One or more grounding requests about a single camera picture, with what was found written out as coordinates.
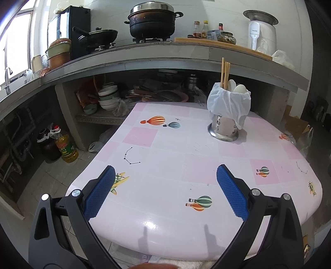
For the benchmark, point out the white countertop appliance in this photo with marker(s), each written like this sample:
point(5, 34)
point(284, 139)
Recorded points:
point(266, 36)

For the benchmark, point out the yellowish plastic bag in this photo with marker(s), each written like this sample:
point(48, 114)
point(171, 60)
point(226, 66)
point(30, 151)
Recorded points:
point(306, 139)

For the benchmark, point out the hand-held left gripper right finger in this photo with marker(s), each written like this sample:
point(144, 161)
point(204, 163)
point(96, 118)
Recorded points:
point(232, 194)

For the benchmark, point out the stacked steel pots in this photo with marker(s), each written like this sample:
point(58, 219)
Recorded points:
point(192, 82)

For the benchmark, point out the yellow cap sauce bottle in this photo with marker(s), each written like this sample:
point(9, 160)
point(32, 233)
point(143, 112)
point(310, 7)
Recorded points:
point(205, 27)

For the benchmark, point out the large black pot steel lid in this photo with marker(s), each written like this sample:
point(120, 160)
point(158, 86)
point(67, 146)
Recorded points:
point(152, 24)

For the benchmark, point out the grey drain pipes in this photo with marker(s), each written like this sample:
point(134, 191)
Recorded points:
point(18, 150)

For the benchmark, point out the metal faucet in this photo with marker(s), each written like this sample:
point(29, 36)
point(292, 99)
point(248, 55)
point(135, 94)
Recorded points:
point(7, 75)

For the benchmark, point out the black gas stove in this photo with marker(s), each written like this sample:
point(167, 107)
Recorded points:
point(151, 39)

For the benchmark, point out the black kitchen appliance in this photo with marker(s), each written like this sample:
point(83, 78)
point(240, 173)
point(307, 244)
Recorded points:
point(77, 18)

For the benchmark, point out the wooden cutting board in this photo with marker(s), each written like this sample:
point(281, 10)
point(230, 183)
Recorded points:
point(245, 50)

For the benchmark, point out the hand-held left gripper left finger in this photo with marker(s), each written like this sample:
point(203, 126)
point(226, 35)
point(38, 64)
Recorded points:
point(100, 194)

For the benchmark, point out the white jug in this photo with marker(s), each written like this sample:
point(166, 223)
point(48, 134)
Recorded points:
point(36, 63)

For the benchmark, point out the glass pickle jar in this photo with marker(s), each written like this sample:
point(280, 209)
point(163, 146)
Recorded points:
point(227, 38)

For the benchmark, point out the white plastic bag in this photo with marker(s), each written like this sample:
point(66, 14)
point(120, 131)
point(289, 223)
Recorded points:
point(283, 59)

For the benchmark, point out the cardboard box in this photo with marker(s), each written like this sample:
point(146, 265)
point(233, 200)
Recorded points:
point(296, 126)

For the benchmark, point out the red label sauce bottle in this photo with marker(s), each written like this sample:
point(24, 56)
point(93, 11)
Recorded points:
point(197, 29)

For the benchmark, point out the window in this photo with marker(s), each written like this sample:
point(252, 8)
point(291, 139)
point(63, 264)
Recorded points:
point(18, 38)

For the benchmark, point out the translucent plastic bag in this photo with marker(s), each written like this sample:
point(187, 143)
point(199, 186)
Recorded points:
point(103, 139)

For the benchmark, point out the black wok with lid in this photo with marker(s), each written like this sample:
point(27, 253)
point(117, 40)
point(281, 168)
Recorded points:
point(99, 36)

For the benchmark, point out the steel utensil holder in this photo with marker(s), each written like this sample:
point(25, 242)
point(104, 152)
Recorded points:
point(223, 129)

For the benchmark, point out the white ceramic soup spoon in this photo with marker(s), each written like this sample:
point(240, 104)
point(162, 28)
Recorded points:
point(241, 89)
point(231, 85)

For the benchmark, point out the perforated metal shelf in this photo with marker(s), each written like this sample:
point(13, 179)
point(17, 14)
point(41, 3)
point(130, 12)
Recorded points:
point(98, 119)

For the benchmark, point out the plastic bag with food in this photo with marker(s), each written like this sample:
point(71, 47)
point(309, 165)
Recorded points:
point(121, 107)

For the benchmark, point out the stack of white bowls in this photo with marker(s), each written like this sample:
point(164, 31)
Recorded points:
point(108, 100)

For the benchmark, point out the pink plastic basin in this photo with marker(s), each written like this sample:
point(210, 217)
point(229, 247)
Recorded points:
point(181, 96)

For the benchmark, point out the dark glass jar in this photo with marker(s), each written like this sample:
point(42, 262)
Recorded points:
point(50, 150)

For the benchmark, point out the pile of wooden chopsticks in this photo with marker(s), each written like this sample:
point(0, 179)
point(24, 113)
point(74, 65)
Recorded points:
point(227, 75)

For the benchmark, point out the concrete kitchen counter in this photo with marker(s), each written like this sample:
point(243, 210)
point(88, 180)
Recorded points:
point(155, 55)

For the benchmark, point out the stacked cream and orange pots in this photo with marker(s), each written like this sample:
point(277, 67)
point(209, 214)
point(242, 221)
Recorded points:
point(59, 55)

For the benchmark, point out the cooking oil bottle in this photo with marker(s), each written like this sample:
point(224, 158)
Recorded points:
point(66, 150)

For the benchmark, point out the teal bowl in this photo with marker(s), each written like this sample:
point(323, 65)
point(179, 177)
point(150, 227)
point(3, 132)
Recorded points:
point(90, 108)

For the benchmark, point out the clear plastic bag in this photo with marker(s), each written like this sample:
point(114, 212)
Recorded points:
point(199, 95)

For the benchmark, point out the metal basin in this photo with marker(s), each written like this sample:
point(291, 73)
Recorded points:
point(260, 15)

